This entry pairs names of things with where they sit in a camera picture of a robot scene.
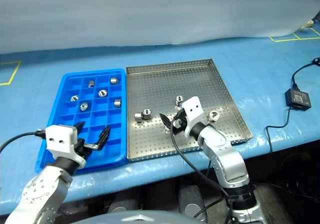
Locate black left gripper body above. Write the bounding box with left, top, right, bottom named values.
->
left=74, top=138, right=93, bottom=160

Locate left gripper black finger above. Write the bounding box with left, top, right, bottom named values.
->
left=73, top=120, right=87, bottom=141
left=83, top=125, right=112, bottom=152

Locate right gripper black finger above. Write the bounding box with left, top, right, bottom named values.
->
left=159, top=112, right=173, bottom=130

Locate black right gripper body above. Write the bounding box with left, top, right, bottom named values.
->
left=171, top=109, right=189, bottom=137

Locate blue compartment tray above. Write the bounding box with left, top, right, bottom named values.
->
left=34, top=68, right=129, bottom=175

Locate perforated metal tray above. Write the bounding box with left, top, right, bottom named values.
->
left=125, top=58, right=254, bottom=163

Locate dark grey rounded shape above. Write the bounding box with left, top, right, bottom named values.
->
left=107, top=193, right=141, bottom=212
left=178, top=181, right=208, bottom=222

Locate blue plastic table cover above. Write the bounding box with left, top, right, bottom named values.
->
left=0, top=37, right=320, bottom=210

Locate grey robot torso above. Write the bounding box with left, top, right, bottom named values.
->
left=72, top=210, right=208, bottom=224

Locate black power adapter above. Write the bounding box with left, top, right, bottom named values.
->
left=284, top=88, right=313, bottom=112

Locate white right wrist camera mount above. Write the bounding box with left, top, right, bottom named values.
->
left=181, top=96, right=204, bottom=137

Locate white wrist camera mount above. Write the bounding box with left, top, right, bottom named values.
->
left=181, top=96, right=204, bottom=137
left=45, top=124, right=87, bottom=169

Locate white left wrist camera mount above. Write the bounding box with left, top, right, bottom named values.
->
left=45, top=124, right=87, bottom=169

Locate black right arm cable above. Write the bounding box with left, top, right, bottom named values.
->
left=169, top=113, right=236, bottom=224

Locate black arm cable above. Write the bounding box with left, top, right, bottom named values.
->
left=169, top=113, right=236, bottom=224
left=0, top=130, right=47, bottom=155

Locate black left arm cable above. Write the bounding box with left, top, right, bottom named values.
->
left=0, top=130, right=47, bottom=155

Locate thin black adapter cable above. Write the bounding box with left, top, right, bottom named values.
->
left=264, top=105, right=293, bottom=155

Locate black adapter cable with connector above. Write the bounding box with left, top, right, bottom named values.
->
left=291, top=57, right=320, bottom=90

